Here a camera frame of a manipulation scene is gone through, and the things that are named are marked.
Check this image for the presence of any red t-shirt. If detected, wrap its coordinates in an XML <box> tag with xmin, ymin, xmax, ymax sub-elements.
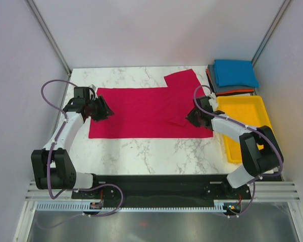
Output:
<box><xmin>88</xmin><ymin>69</ymin><xmax>213</xmax><ymax>139</ymax></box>

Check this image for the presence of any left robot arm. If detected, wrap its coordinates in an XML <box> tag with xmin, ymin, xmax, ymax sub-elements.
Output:
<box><xmin>31</xmin><ymin>85</ymin><xmax>114</xmax><ymax>198</ymax></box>

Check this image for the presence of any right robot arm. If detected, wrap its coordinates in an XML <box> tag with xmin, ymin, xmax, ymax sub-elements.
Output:
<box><xmin>186</xmin><ymin>96</ymin><xmax>283</xmax><ymax>199</ymax></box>

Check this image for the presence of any yellow plastic tray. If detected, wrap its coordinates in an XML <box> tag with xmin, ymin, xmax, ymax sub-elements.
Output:
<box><xmin>217</xmin><ymin>95</ymin><xmax>272</xmax><ymax>164</ymax></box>

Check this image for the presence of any blue folded t-shirt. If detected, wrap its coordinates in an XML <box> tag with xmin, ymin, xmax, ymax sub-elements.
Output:
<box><xmin>214</xmin><ymin>59</ymin><xmax>259</xmax><ymax>88</ymax></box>

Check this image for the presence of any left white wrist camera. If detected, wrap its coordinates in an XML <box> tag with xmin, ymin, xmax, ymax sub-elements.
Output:
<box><xmin>89</xmin><ymin>84</ymin><xmax>97</xmax><ymax>92</ymax></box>

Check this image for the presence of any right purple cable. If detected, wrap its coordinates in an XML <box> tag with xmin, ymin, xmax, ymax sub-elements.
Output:
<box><xmin>193</xmin><ymin>85</ymin><xmax>284</xmax><ymax>219</ymax></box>

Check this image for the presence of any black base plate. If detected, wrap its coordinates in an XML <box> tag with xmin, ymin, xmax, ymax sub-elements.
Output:
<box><xmin>71</xmin><ymin>174</ymin><xmax>251</xmax><ymax>207</ymax></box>

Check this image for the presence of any left aluminium frame post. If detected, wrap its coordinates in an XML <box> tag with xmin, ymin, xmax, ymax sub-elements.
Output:
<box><xmin>25</xmin><ymin>0</ymin><xmax>72</xmax><ymax>76</ymax></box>

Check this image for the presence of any aluminium frame post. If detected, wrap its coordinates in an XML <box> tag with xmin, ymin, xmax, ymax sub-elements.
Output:
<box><xmin>251</xmin><ymin>0</ymin><xmax>293</xmax><ymax>67</ymax></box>
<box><xmin>25</xmin><ymin>0</ymin><xmax>72</xmax><ymax>76</ymax></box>

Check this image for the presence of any white cable duct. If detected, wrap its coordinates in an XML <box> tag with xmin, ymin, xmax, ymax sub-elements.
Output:
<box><xmin>36</xmin><ymin>201</ymin><xmax>242</xmax><ymax>212</ymax></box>

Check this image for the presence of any right aluminium frame post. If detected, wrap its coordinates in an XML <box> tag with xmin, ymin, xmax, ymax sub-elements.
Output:
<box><xmin>251</xmin><ymin>0</ymin><xmax>293</xmax><ymax>67</ymax></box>

